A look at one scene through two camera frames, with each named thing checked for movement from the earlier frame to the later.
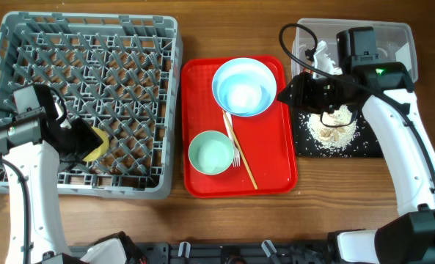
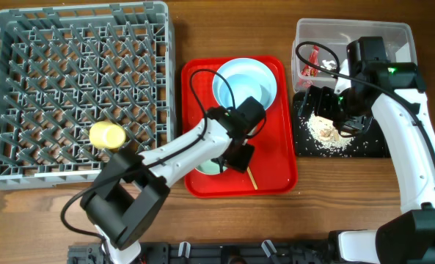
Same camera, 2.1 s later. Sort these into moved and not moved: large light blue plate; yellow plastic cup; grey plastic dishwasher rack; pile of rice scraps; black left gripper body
Moved: yellow plastic cup; black left gripper body
Not moved: large light blue plate; pile of rice scraps; grey plastic dishwasher rack
